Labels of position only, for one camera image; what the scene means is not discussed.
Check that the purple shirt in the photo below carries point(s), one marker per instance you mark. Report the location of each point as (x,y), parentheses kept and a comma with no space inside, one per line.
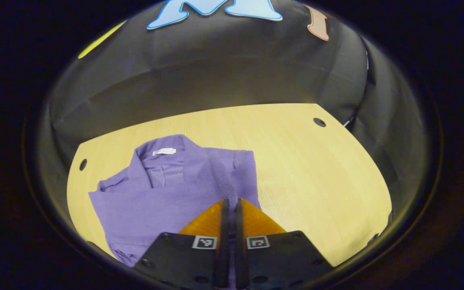
(155,201)

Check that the black backdrop cloth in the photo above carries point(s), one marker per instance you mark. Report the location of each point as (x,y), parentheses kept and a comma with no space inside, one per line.
(216,72)

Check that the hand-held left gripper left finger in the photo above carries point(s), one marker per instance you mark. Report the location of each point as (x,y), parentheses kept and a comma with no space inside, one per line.
(224,225)

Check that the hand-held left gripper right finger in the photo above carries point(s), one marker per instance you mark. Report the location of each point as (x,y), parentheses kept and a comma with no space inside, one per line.
(240,225)

